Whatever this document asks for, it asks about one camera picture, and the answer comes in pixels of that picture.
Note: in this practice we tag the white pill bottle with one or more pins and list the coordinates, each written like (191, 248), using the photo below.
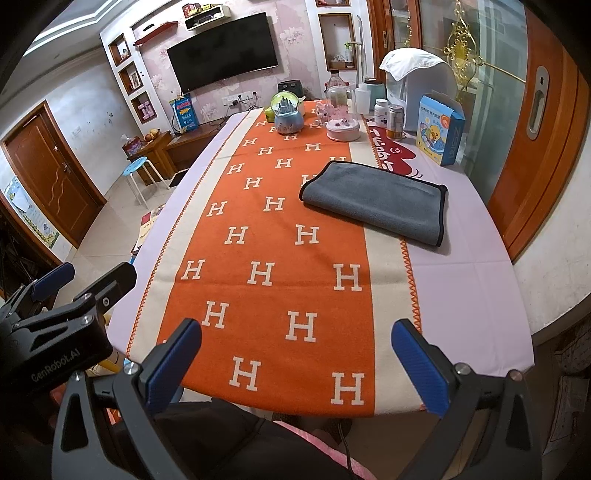
(381, 113)

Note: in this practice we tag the wooden tv cabinet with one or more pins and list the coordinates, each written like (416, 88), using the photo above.
(184, 145)

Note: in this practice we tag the pink tissue box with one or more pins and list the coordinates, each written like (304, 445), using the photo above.
(134, 145)

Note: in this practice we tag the blue round stool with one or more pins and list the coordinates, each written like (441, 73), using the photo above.
(138, 171)

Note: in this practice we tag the black television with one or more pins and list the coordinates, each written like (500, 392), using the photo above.
(223, 53)

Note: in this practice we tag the white cloth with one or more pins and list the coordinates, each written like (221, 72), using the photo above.
(411, 62)

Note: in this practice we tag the wooden sliding door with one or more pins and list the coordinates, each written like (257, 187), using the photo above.
(540, 134)

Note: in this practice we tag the amber jar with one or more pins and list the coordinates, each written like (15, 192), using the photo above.
(395, 122)

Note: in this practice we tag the grey towel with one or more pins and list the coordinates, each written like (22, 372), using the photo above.
(378, 196)

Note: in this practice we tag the orange patterned blanket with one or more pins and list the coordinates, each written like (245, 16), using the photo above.
(281, 258)

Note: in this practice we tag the snow globe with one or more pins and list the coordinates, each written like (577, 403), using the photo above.
(287, 113)

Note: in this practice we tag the white water dispenser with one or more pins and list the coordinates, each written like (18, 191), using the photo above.
(431, 99)

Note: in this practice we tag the white plastic cup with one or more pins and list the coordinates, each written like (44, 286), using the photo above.
(363, 101)

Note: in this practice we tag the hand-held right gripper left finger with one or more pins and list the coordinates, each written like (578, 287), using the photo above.
(171, 364)

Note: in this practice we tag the white wall shelf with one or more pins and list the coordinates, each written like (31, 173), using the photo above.
(207, 16)

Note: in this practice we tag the blue cardboard box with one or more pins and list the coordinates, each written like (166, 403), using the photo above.
(439, 130)

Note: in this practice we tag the black speaker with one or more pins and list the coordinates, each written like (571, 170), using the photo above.
(290, 87)

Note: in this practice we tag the pink music box dome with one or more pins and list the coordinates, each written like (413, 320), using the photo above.
(342, 117)

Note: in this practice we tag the red wall shelf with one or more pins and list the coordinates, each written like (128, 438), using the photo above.
(154, 33)

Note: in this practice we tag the blue toy box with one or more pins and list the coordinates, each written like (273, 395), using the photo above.
(183, 113)

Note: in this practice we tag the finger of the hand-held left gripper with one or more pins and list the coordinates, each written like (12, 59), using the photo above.
(54, 278)
(108, 284)

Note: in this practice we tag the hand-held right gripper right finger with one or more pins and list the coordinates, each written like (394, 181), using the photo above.
(419, 364)

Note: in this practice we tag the lilac tablecloth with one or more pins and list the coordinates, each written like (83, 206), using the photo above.
(461, 258)

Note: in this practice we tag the clear plastic bottle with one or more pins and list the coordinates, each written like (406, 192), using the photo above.
(336, 81)

